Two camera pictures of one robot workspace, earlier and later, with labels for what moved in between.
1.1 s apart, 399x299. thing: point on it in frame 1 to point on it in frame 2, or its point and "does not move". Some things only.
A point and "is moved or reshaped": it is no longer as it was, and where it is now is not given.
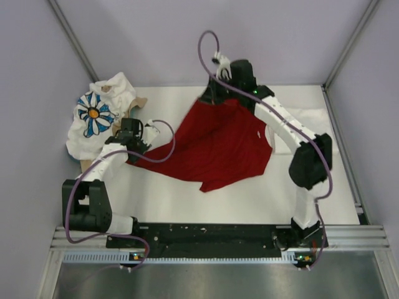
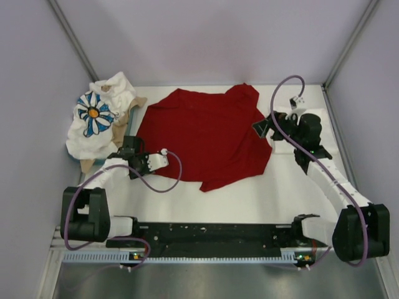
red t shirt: (214, 140) is moved or reshaped
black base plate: (213, 240) does not move
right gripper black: (210, 94) to (262, 127)
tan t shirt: (86, 164) does not move
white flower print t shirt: (93, 126) does not move
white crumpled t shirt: (116, 91) does not move
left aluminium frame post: (73, 42) does not move
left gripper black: (144, 147) to (146, 171)
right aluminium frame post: (361, 25) does not move
